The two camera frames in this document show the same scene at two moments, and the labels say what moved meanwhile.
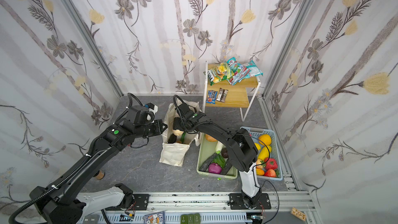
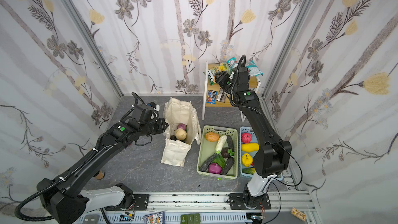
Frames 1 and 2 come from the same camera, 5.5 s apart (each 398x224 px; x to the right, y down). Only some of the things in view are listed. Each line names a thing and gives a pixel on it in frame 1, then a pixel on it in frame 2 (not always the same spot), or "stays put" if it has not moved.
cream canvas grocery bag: [175, 153] stays put
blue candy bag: [212, 96] stays put
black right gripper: [178, 124] to [222, 78]
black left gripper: [158, 127] stays put
